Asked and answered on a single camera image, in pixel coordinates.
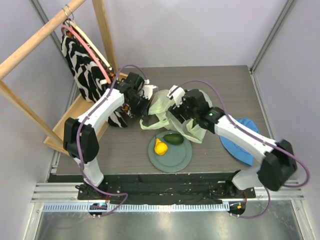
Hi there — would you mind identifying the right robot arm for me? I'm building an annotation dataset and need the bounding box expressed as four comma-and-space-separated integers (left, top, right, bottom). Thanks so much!
167, 85, 297, 198

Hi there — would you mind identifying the fake green fruit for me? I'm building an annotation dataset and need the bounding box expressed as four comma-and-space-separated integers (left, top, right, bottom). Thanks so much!
192, 119, 199, 129

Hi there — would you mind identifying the orange camouflage patterned cloth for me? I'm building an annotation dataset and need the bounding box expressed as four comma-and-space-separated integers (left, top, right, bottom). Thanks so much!
107, 64, 133, 116

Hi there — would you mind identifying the fake yellow pepper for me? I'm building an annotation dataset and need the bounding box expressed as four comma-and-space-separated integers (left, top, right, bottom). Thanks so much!
154, 138, 169, 156

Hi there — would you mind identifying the pink clothes hanger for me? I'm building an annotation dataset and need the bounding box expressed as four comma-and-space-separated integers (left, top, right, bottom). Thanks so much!
60, 23, 114, 90

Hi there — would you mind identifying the black white patterned garment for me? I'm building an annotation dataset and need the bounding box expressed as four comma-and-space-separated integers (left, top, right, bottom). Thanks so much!
61, 34, 130, 129

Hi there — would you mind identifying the white cable duct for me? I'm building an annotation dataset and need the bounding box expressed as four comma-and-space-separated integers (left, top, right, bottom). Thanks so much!
42, 202, 230, 213

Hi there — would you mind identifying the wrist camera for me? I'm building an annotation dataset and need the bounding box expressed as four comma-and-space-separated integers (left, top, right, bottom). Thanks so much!
167, 85, 186, 107
142, 84, 159, 100

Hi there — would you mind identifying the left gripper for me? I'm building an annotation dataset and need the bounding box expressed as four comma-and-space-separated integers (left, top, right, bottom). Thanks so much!
126, 94, 152, 122

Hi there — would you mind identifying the wooden clothes rack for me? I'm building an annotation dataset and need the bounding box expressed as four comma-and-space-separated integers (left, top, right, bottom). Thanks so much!
0, 0, 135, 164

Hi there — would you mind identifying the pale green plastic bag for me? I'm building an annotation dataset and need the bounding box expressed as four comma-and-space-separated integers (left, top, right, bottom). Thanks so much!
139, 89, 207, 144

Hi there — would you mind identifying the grey-blue round plate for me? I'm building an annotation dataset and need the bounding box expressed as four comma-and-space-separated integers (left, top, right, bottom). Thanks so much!
147, 130, 193, 173

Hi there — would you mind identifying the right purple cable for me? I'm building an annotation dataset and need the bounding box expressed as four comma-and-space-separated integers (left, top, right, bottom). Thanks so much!
169, 79, 311, 220

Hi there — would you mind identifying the fake dark green avocado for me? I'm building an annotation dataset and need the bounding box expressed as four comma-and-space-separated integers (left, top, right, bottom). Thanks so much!
163, 133, 184, 145

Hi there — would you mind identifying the blue cloth hat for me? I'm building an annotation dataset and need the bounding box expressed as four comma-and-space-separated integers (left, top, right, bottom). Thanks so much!
219, 117, 260, 167

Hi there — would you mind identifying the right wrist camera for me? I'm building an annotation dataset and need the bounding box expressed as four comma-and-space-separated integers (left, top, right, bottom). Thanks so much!
167, 85, 186, 107

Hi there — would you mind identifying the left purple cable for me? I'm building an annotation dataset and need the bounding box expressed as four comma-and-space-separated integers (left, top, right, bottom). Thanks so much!
76, 64, 151, 217

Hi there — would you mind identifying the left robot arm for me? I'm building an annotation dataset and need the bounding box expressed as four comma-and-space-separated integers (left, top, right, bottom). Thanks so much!
63, 72, 158, 200

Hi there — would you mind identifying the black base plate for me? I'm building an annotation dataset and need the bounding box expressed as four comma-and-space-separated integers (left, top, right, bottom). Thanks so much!
48, 172, 256, 205

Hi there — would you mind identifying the cream clothes hanger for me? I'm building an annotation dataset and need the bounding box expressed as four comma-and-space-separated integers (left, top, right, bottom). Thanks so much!
66, 20, 112, 69

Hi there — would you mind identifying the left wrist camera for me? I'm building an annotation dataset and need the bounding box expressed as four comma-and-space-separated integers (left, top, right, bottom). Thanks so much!
142, 84, 159, 100

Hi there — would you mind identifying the purple cable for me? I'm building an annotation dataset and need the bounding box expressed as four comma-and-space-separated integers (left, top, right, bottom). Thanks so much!
169, 79, 311, 220
76, 64, 151, 217

